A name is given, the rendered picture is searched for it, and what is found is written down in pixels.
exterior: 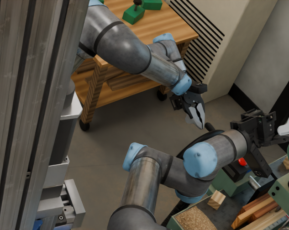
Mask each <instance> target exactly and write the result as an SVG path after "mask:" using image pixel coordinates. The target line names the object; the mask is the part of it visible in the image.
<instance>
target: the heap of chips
mask: <svg viewBox="0 0 289 230"><path fill-rule="evenodd" d="M175 218H176V220H177V221H178V222H179V223H180V224H181V225H182V227H183V228H184V229H185V230H217V228H216V227H215V226H214V224H213V223H212V222H211V221H210V220H209V218H208V217H207V216H206V215H205V214H204V213H203V212H202V211H201V210H200V209H198V208H197V207H196V206H194V207H192V208H190V209H189V210H187V211H184V212H183V213H181V214H179V215H177V216H175Z"/></svg>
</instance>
